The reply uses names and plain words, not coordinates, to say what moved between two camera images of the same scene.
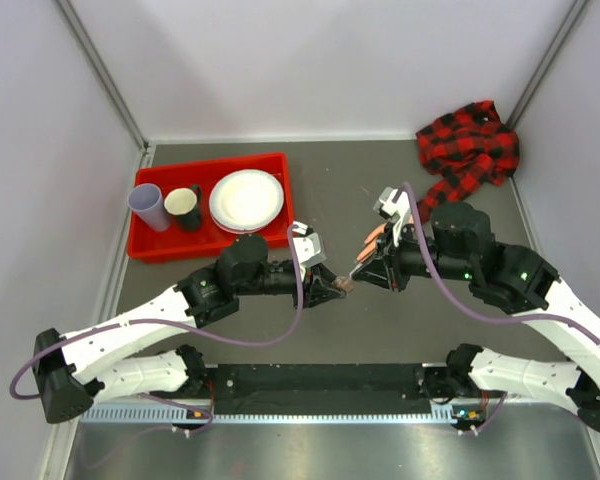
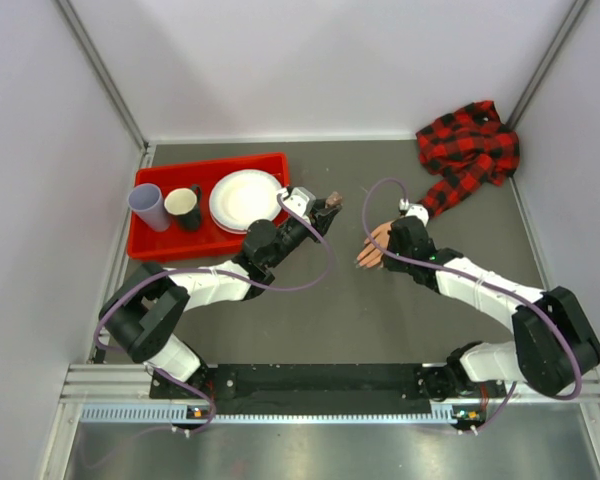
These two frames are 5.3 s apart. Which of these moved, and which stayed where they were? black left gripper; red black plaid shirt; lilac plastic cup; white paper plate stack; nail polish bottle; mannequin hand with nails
Moved: black left gripper; nail polish bottle
Stayed: mannequin hand with nails; white paper plate stack; red black plaid shirt; lilac plastic cup
